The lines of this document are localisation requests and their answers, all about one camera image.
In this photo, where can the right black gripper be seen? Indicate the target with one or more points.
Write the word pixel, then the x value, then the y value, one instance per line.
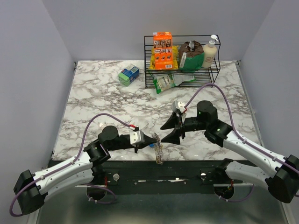
pixel 174 137

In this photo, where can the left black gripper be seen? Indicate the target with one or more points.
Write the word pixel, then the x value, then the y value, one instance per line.
pixel 148 140

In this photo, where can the metal disc with keyrings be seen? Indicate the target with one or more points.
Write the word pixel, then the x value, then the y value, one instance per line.
pixel 158 148

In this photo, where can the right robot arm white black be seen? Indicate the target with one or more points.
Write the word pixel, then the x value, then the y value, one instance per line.
pixel 274 172

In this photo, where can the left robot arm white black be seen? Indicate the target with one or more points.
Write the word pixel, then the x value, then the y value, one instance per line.
pixel 32 189

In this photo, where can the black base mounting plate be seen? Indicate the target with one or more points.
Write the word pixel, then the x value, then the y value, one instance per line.
pixel 172 177

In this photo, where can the green white pouch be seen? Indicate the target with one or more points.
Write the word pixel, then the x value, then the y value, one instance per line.
pixel 162 82

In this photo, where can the silver green foil pouch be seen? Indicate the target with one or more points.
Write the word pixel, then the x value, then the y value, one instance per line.
pixel 179 79

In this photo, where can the green sponge pack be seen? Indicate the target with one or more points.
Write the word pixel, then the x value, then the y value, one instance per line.
pixel 128 75

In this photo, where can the yellow snack bag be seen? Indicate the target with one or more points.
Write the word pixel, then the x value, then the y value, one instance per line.
pixel 153 58

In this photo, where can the brown green coffee bag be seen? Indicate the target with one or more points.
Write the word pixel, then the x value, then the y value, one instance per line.
pixel 191 56

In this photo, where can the orange cardboard box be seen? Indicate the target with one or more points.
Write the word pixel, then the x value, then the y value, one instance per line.
pixel 162 46

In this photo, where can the cream lotion pump bottle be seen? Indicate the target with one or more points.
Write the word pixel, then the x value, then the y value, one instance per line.
pixel 210 51

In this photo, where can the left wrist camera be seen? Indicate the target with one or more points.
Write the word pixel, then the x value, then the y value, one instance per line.
pixel 136 137

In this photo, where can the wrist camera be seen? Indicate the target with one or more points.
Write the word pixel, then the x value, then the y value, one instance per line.
pixel 136 137
pixel 178 107

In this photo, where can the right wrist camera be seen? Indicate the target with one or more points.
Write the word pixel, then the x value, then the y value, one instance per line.
pixel 178 107

